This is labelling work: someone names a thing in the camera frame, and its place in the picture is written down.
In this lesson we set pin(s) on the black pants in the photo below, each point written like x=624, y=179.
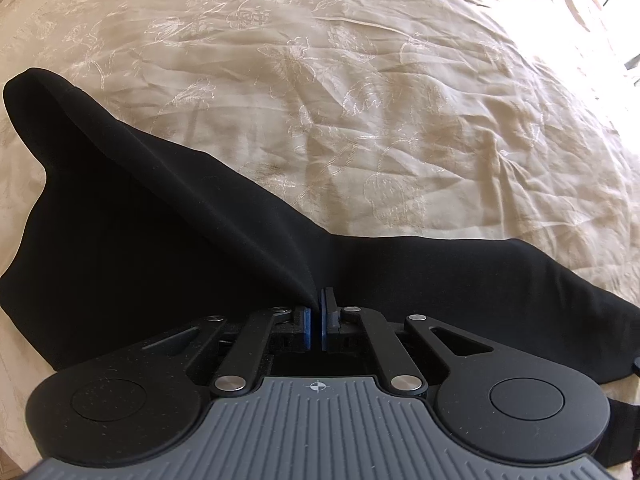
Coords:
x=150, y=260

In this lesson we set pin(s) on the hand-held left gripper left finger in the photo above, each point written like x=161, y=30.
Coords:
x=305, y=329

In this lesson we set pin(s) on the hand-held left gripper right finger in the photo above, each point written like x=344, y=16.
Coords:
x=325, y=322

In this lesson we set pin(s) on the cream embroidered bedspread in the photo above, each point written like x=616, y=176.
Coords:
x=350, y=85

